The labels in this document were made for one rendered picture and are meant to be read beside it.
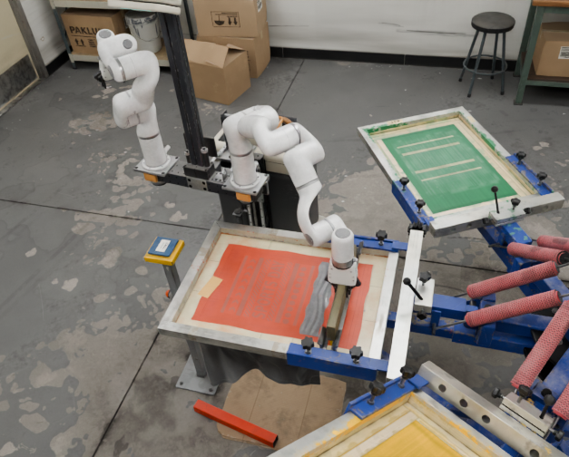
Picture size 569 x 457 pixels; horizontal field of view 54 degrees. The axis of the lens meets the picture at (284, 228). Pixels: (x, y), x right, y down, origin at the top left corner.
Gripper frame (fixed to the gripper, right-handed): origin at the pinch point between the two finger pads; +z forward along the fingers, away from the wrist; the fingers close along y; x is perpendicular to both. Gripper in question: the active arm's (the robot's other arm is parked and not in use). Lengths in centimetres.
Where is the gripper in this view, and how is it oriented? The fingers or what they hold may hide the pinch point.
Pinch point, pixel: (342, 290)
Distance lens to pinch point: 203.5
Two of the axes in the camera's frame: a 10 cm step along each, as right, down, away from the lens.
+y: -9.6, -1.3, 2.5
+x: -2.7, 6.6, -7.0
